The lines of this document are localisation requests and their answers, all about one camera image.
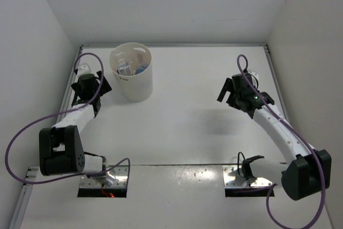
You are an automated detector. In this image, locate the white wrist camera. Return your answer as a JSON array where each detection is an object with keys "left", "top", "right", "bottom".
[
  {"left": 247, "top": 70, "right": 259, "bottom": 80},
  {"left": 74, "top": 63, "right": 91, "bottom": 77}
]

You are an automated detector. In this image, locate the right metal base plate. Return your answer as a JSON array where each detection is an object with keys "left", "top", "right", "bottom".
[{"left": 222, "top": 165, "right": 272, "bottom": 190}]

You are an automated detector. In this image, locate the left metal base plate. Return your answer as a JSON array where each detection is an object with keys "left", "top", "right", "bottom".
[{"left": 79, "top": 165, "right": 130, "bottom": 189}]

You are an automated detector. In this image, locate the metal base plate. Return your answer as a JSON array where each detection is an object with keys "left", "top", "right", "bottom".
[
  {"left": 222, "top": 165, "right": 272, "bottom": 190},
  {"left": 79, "top": 165, "right": 130, "bottom": 189}
]

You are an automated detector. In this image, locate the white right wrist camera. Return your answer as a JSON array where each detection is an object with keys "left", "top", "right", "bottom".
[{"left": 247, "top": 70, "right": 259, "bottom": 80}]

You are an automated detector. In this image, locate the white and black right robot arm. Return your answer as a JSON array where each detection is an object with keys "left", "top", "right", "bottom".
[{"left": 217, "top": 73, "right": 332, "bottom": 201}]

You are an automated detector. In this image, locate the blue label plastic bottle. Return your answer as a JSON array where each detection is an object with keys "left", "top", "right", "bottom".
[{"left": 135, "top": 63, "right": 149, "bottom": 75}]

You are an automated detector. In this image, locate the cream cylindrical bin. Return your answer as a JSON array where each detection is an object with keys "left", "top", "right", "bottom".
[{"left": 109, "top": 42, "right": 153, "bottom": 102}]

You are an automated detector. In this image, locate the aluminium frame rail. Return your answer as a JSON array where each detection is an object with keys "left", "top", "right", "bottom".
[{"left": 60, "top": 45, "right": 83, "bottom": 110}]

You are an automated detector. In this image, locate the clear plastic bottle blue cap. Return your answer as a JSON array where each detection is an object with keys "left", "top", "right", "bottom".
[{"left": 113, "top": 48, "right": 140, "bottom": 66}]

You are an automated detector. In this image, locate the small clear bottle white cap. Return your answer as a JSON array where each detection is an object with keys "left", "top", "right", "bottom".
[{"left": 117, "top": 61, "right": 133, "bottom": 76}]

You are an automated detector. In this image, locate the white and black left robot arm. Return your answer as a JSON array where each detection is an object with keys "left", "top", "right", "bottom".
[{"left": 39, "top": 70, "right": 112, "bottom": 177}]

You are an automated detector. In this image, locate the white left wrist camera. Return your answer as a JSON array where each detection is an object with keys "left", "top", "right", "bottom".
[{"left": 74, "top": 63, "right": 91, "bottom": 77}]

